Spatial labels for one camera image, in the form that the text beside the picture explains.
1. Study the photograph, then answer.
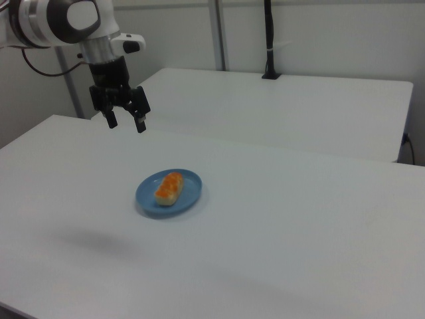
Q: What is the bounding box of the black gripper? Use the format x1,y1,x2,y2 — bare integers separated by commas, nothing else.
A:
88,56,152,134

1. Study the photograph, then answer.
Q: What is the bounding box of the orange glazed bread loaf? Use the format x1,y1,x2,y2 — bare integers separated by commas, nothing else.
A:
154,171,185,207

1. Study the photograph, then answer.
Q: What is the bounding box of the blue plastic plate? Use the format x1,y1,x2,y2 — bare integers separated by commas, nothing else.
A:
135,168,203,220

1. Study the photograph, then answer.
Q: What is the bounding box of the grey metal wall post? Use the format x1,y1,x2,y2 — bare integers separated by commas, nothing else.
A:
54,46,84,119
208,0,229,71

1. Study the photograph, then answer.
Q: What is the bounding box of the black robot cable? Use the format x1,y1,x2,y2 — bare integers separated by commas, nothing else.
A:
20,46,92,78

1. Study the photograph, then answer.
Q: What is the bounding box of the black camera stand pole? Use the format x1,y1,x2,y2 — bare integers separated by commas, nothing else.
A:
261,0,283,80

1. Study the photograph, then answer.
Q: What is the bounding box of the black power cable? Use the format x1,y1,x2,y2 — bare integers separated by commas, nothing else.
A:
400,132,416,165

